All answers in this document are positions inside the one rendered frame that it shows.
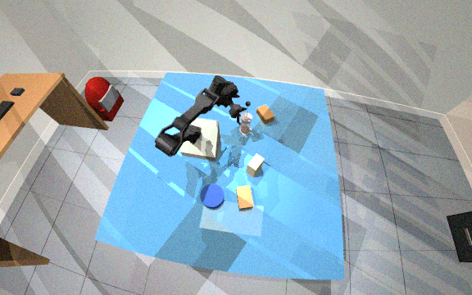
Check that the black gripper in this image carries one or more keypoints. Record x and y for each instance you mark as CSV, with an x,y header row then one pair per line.
x,y
234,108

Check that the blue cylinder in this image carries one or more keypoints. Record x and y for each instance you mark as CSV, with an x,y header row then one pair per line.
x,y
212,196

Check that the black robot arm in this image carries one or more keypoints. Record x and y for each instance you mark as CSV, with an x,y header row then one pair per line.
x,y
171,144

